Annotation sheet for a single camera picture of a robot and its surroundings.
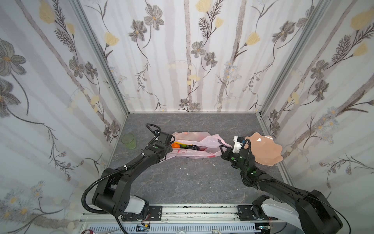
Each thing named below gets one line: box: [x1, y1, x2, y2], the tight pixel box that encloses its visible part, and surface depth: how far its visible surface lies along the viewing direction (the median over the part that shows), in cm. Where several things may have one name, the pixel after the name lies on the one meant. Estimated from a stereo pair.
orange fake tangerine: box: [170, 142, 181, 149], surface depth 97 cm
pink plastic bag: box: [164, 131, 233, 160], surface depth 85 cm
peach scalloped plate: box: [244, 132, 284, 167], surface depth 99 cm
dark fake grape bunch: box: [186, 144, 201, 151], surface depth 97 cm
